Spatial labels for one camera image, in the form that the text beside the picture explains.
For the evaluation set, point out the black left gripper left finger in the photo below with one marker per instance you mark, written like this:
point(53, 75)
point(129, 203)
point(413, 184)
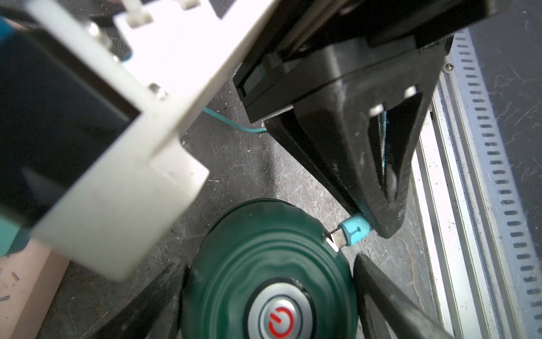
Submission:
point(156, 312)

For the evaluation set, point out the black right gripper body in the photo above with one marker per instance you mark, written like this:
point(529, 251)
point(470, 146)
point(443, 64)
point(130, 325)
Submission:
point(308, 44)

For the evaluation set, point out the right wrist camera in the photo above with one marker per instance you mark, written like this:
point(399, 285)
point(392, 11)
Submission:
point(92, 109)

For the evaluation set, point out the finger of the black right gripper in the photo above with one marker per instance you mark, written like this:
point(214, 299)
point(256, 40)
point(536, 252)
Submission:
point(288, 132)
point(365, 126)

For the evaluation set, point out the teal USB charger adapter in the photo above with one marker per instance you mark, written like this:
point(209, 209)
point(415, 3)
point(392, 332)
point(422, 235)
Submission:
point(14, 238)

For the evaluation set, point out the metal base rail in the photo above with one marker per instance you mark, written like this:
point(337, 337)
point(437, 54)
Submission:
point(484, 272)

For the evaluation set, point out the pink power strip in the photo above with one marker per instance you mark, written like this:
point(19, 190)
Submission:
point(29, 282)

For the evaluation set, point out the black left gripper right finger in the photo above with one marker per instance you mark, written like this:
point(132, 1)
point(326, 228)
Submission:
point(383, 307)

